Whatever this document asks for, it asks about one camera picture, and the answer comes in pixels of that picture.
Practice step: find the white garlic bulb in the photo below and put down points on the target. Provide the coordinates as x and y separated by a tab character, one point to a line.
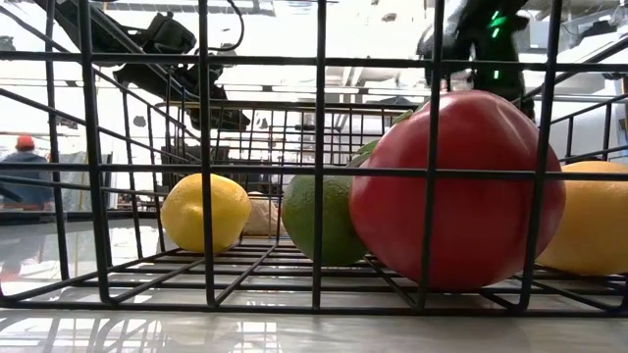
262	218

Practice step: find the large orange-yellow citrus fruit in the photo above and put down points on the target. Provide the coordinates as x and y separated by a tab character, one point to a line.
598	220

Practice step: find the black table frame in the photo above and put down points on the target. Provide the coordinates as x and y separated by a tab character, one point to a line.
122	216

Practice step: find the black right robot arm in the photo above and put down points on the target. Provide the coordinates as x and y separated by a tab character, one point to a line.
471	24

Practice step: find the green lime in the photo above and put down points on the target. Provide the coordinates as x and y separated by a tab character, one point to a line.
337	225

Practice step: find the person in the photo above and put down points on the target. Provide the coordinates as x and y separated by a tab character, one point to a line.
24	181

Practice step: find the red tomato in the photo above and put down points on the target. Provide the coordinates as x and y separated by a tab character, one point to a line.
481	220

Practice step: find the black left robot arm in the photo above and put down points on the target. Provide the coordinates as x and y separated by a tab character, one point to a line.
122	39

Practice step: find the yellow lemon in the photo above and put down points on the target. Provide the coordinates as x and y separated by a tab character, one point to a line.
228	216

